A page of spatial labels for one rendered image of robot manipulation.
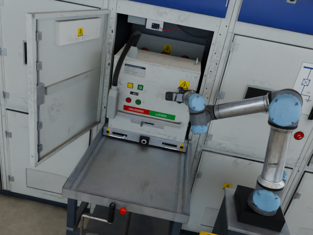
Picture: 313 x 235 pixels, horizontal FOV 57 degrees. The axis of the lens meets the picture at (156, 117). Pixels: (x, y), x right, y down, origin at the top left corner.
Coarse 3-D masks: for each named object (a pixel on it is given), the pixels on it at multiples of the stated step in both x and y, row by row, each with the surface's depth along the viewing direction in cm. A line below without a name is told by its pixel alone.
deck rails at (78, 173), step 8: (96, 136) 171; (104, 136) 185; (96, 144) 175; (88, 152) 160; (96, 152) 167; (184, 152) 184; (80, 160) 147; (88, 160) 159; (184, 160) 175; (80, 168) 150; (184, 168) 168; (72, 176) 139; (80, 176) 146; (184, 176) 161; (72, 184) 140; (184, 184) 152; (184, 192) 145; (184, 200) 137; (176, 208) 137
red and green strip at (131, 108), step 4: (124, 108) 175; (128, 108) 175; (132, 108) 174; (136, 108) 174; (140, 108) 174; (136, 112) 175; (140, 112) 175; (144, 112) 175; (148, 112) 174; (152, 112) 174; (156, 112) 173; (160, 112) 173; (156, 116) 175; (160, 116) 174; (164, 116) 174; (168, 116) 173; (172, 116) 173
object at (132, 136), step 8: (104, 128) 182; (112, 128) 182; (120, 136) 184; (128, 136) 183; (136, 136) 182; (152, 136) 181; (152, 144) 183; (160, 144) 182; (168, 144) 182; (176, 144) 181; (184, 144) 180
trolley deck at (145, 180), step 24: (120, 144) 181; (96, 168) 155; (120, 168) 158; (144, 168) 162; (168, 168) 166; (72, 192) 138; (96, 192) 139; (120, 192) 141; (144, 192) 144; (168, 192) 147; (168, 216) 137
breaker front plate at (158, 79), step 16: (144, 64) 160; (128, 80) 166; (144, 80) 165; (160, 80) 163; (176, 80) 162; (192, 80) 161; (128, 96) 171; (144, 96) 169; (160, 96) 168; (128, 112) 176; (176, 112) 172; (128, 128) 182; (144, 128) 180; (160, 128) 178; (176, 128) 177
